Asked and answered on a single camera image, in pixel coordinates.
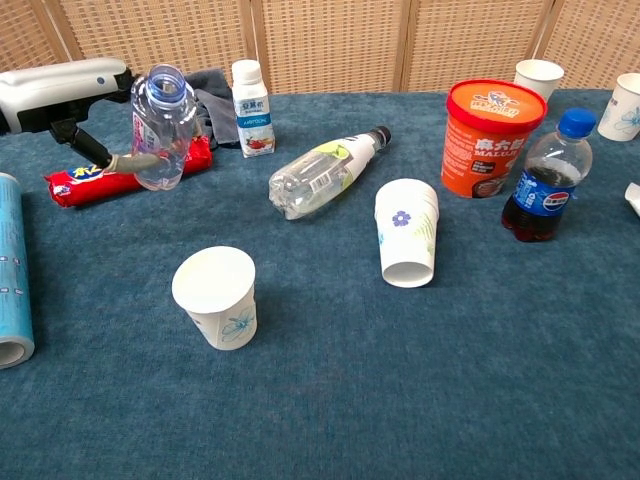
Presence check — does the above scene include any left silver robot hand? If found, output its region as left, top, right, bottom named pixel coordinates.
left=0, top=57, right=161, bottom=174

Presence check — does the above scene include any small clear plastic bottle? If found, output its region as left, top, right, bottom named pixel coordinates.
left=130, top=63, right=199, bottom=192

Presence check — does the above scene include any small white yogurt drink bottle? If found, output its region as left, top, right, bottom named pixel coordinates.
left=231, top=58, right=277, bottom=159

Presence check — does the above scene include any white cup blue flower print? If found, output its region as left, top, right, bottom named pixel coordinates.
left=171, top=245, right=258, bottom=351

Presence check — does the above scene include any clear soda bottle lime label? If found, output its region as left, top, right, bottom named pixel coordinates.
left=268, top=125, right=392, bottom=221

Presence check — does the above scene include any white paper cup green print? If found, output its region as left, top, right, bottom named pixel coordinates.
left=514, top=58, right=565, bottom=104

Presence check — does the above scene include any cola bottle blue cap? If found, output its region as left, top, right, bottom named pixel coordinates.
left=501, top=107, right=598, bottom=244

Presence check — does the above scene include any white paper cup blue print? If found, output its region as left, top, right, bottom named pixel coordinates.
left=597, top=72, right=640, bottom=142

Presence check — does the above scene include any red biscuit pack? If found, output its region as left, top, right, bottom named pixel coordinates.
left=44, top=135, right=214, bottom=209

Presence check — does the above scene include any grey crumpled towel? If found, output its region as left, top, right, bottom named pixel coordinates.
left=184, top=68, right=241, bottom=149

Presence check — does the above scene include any light blue cylindrical roll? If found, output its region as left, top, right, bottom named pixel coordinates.
left=0, top=172, right=36, bottom=371

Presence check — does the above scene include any woven wooden folding screen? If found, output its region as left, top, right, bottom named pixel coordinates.
left=0, top=0, right=640, bottom=101

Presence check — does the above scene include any stacked paper cups purple flower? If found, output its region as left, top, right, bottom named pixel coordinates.
left=374, top=178, right=440, bottom=289

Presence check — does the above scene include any blue table cloth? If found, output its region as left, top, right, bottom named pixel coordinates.
left=0, top=88, right=640, bottom=480

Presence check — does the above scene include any orange instant noodle tub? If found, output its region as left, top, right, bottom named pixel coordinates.
left=440, top=79, right=549, bottom=200

